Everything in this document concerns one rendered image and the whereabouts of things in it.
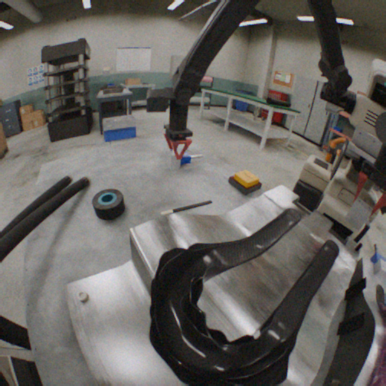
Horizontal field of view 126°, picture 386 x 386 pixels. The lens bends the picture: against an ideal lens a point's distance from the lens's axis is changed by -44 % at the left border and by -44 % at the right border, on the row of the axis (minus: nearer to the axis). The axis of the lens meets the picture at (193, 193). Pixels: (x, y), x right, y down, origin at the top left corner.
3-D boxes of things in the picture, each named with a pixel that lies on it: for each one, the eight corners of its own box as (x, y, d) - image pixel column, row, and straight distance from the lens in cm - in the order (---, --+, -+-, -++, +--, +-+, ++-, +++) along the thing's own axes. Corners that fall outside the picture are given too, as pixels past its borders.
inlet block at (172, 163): (198, 159, 68) (200, 146, 66) (204, 165, 64) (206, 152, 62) (165, 163, 63) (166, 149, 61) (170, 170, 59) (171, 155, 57)
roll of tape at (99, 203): (93, 221, 44) (88, 210, 42) (97, 200, 50) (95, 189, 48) (124, 219, 42) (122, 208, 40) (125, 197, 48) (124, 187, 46)
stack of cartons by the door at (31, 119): (47, 123, 685) (43, 99, 677) (44, 125, 655) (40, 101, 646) (26, 129, 718) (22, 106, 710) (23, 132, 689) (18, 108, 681)
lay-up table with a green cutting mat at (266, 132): (226, 117, 580) (231, 86, 570) (289, 148, 437) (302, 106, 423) (196, 117, 513) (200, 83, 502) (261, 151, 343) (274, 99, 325)
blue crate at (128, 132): (133, 131, 372) (132, 121, 366) (136, 138, 333) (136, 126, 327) (104, 135, 369) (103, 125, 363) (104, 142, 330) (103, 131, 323)
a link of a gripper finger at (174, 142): (171, 164, 55) (172, 135, 51) (164, 154, 61) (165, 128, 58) (191, 161, 58) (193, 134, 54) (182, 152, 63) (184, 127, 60)
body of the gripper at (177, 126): (172, 139, 52) (174, 115, 50) (163, 129, 61) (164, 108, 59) (193, 138, 54) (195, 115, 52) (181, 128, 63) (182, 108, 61)
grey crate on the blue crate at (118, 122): (133, 122, 366) (132, 114, 363) (136, 126, 327) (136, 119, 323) (103, 125, 363) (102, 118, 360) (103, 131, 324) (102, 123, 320)
